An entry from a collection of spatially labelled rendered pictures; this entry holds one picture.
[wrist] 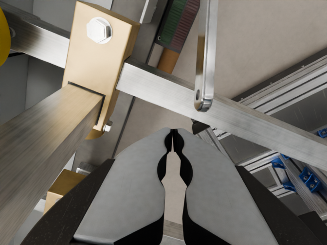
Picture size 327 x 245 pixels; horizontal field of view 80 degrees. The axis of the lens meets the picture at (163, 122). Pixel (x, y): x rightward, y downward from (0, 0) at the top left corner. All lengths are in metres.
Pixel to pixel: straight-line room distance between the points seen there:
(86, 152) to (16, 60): 0.23
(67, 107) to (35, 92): 0.37
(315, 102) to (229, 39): 0.48
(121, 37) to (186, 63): 0.89
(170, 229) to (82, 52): 0.31
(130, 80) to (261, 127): 0.15
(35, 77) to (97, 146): 0.21
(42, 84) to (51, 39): 0.31
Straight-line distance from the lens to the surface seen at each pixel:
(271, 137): 0.26
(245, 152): 1.10
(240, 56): 1.11
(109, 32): 0.19
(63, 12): 0.47
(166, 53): 0.98
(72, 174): 0.36
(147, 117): 1.17
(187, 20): 0.34
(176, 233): 0.40
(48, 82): 0.52
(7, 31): 0.21
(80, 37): 0.20
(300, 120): 1.11
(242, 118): 0.23
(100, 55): 0.20
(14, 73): 0.50
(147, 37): 0.35
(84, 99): 0.19
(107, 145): 0.44
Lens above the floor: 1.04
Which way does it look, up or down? 62 degrees down
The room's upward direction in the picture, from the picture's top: 175 degrees counter-clockwise
